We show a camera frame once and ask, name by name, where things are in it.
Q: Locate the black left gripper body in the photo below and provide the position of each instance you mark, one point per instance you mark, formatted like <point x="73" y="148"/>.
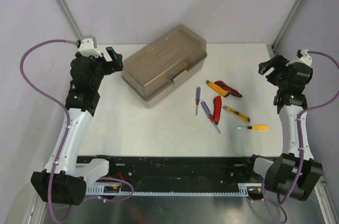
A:
<point x="101" y="68"/>

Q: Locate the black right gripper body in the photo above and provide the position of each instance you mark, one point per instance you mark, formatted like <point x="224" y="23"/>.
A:
<point x="280" y="81"/>

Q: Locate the beige plastic tool box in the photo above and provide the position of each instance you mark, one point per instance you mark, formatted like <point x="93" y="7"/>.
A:
<point x="159" y="68"/>

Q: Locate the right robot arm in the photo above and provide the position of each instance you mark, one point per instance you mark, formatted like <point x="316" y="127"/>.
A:
<point x="295" y="172"/>

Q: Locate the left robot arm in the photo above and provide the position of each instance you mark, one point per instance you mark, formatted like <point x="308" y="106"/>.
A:
<point x="61" y="181"/>

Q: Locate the yellow black box cutter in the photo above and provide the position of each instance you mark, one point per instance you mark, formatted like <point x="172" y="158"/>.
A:
<point x="240" y="115"/>

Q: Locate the red black utility knife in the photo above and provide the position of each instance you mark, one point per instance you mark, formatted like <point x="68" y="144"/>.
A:
<point x="232" y="91"/>

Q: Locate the yellow utility knife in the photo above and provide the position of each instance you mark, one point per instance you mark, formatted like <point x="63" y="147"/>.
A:
<point x="218" y="89"/>

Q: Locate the red folding knife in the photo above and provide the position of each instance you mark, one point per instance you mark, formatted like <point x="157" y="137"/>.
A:
<point x="217" y="104"/>

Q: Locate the large blue red screwdriver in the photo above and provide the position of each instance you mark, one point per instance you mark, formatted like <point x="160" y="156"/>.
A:
<point x="209" y="115"/>

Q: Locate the small blue red screwdriver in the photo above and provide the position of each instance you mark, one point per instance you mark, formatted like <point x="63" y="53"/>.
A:
<point x="197" y="99"/>

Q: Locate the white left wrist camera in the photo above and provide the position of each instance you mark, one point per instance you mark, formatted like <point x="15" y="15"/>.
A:
<point x="88" y="47"/>

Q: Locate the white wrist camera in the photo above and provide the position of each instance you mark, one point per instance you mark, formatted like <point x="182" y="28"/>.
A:
<point x="88" y="47"/>
<point x="303" y="57"/>

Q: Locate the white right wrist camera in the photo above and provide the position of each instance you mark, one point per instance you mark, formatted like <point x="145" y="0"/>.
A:
<point x="303" y="57"/>

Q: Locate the yellow handle screwdriver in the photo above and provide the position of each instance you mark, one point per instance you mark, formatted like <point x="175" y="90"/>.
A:
<point x="258" y="128"/>

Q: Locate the right aluminium frame post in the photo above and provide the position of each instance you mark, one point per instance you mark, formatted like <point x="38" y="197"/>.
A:
<point x="296" y="7"/>

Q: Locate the aluminium frame post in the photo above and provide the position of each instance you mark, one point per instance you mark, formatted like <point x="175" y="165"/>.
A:
<point x="296" y="7"/>
<point x="69" y="18"/>

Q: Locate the left aluminium frame post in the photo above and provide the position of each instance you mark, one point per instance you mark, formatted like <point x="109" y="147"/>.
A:
<point x="69" y="18"/>

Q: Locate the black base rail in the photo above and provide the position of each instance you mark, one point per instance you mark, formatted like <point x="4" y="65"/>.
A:
<point x="178" y="174"/>

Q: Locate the white cable duct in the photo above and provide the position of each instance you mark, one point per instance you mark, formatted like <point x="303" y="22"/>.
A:
<point x="242" y="190"/>

